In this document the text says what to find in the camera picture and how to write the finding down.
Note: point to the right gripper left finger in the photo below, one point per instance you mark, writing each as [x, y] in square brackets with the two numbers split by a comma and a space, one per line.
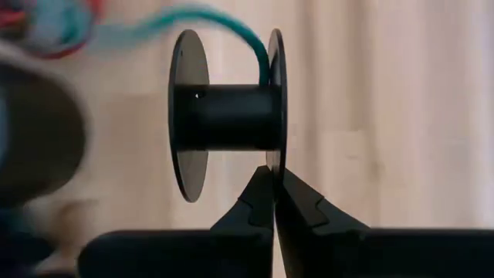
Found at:
[239, 251]

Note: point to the black plastic spool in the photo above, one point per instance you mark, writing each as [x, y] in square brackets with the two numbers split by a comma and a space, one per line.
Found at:
[224, 116]

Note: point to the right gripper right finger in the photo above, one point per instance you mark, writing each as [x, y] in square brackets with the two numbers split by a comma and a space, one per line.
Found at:
[347, 251]

